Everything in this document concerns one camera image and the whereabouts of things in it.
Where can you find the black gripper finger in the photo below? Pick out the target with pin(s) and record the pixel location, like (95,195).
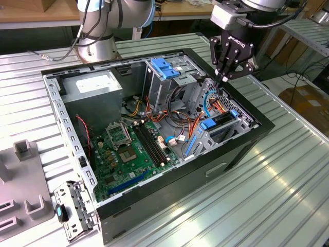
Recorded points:
(241,69)
(219,56)

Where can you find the hard disk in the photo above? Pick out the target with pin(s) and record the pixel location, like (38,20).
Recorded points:
(207,124)

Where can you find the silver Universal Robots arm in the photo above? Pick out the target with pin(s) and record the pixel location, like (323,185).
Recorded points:
(97,49)

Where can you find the grey metal disk bay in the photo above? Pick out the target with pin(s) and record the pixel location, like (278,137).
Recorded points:
(203,146)

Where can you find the wooden desk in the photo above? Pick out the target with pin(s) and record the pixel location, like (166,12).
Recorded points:
(185,11)

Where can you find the blue plastic drive latch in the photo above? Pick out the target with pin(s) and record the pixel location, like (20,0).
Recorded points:
(162,67)

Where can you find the metal slat side table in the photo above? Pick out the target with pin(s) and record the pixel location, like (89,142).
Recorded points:
(308,33)

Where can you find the grey optical drive cage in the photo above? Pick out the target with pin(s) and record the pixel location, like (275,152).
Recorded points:
(159,90)

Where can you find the large labelled cardboard box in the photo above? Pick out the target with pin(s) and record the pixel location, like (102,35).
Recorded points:
(308,108)

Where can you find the silver round metal object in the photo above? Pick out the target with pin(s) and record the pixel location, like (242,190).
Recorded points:
(321,16)

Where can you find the black RAM slot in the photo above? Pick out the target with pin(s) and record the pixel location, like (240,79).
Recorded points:
(152,146)
(156,146)
(145,147)
(148,146)

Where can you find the black open PC case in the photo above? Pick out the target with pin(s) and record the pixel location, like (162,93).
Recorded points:
(180,185)

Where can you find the CPU socket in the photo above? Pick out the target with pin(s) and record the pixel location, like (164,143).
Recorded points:
(127,154)

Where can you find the grey power supply unit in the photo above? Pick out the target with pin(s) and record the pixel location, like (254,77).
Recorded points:
(92,108)

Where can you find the green motherboard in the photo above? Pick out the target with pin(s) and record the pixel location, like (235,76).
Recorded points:
(133,167)

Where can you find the blue expansion slot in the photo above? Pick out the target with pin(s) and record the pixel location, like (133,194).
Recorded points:
(128,182)

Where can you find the black case fan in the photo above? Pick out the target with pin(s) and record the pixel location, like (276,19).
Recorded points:
(82,139)

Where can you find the black latch with blue inset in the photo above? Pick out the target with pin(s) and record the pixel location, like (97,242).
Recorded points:
(60,212)

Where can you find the grey parts rack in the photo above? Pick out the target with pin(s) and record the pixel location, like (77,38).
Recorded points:
(25,180)

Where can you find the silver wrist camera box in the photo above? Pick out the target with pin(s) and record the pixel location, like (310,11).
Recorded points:
(226,16)

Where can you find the metal slot retainer bracket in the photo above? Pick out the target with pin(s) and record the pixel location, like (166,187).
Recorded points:
(77,205)

